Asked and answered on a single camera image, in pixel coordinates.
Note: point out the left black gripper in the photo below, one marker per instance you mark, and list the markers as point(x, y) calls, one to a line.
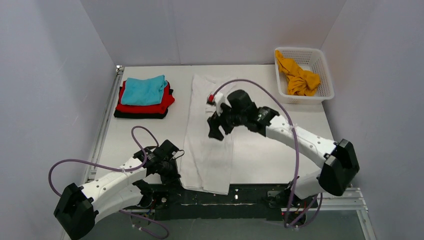
point(171, 170)

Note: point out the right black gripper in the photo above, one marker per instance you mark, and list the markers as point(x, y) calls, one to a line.
point(219, 120)

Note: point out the white t shirt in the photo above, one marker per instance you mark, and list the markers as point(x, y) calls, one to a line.
point(207, 163)

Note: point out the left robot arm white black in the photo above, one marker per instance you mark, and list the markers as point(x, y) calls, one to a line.
point(81, 207)

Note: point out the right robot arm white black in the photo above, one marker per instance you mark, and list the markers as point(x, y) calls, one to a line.
point(337, 161)

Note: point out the folded red t shirt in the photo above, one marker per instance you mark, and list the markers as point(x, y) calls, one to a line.
point(167, 100)

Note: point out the folded black t shirt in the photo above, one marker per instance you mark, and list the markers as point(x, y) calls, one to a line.
point(136, 116)

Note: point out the folded cyan t shirt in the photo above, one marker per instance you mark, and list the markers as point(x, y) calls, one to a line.
point(144, 92)

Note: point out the orange t shirt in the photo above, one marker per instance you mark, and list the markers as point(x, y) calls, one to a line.
point(300, 82)

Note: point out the white plastic basket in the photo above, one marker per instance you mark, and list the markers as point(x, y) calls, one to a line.
point(309, 59)

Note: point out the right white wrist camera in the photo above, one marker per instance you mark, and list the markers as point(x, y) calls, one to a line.
point(216, 103)

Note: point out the aluminium frame rail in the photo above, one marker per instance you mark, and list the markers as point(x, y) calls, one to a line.
point(90, 171)

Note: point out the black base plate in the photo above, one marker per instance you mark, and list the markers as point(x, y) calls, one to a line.
point(243, 201)

